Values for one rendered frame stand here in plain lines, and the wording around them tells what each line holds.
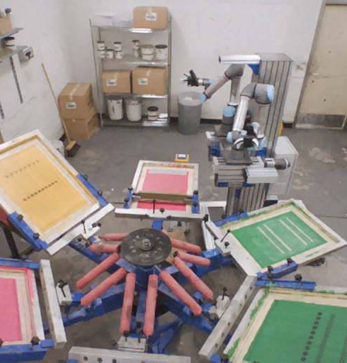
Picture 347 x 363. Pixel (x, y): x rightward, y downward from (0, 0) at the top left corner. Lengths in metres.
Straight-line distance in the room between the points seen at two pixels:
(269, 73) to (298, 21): 3.34
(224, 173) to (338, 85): 4.11
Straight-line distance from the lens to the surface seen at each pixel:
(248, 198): 3.40
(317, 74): 6.44
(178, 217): 2.56
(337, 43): 6.45
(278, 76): 2.88
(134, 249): 1.94
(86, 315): 2.20
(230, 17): 5.95
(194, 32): 5.98
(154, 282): 1.88
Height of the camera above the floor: 2.72
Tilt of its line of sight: 35 degrees down
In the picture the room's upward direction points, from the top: 1 degrees clockwise
